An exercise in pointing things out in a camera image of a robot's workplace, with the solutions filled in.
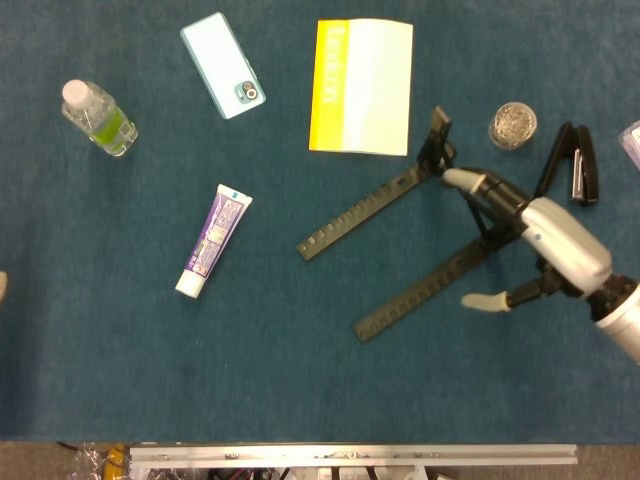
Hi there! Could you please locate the crumpled clear plastic bag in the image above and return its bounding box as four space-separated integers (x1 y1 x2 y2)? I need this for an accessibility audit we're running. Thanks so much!
67 444 114 480

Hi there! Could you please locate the aluminium profile rail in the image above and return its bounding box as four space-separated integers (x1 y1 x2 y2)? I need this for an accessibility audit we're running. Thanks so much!
128 443 579 470

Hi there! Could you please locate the black folding laptop stand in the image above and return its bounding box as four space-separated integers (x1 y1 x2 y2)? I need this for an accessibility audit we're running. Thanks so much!
296 104 539 344

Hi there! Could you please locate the clear jar of paper clips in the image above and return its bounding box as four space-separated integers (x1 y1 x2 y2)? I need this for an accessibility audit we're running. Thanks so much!
488 101 539 150

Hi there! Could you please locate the yellow and white booklet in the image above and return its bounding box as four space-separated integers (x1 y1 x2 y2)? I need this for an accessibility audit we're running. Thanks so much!
308 18 415 157

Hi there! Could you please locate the light blue smartphone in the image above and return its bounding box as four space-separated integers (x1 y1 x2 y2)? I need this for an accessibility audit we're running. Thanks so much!
179 11 267 121

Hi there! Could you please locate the teal felt table cloth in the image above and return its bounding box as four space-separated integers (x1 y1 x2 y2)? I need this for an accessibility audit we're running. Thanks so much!
0 0 640 444

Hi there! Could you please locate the black stapler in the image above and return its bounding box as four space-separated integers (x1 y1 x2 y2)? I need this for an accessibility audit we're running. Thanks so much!
532 120 600 206

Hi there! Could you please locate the purple and white toothpaste tube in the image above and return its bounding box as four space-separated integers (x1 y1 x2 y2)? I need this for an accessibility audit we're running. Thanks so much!
174 183 254 300

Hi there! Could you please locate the right silver and black robot hand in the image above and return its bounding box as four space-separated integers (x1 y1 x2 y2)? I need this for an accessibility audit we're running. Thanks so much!
439 167 640 321

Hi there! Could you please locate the clear bottle with green label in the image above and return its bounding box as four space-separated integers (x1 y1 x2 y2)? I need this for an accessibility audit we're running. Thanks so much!
60 78 140 158

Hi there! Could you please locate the yellow plastic object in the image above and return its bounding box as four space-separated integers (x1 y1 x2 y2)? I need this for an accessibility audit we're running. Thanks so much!
107 443 126 480

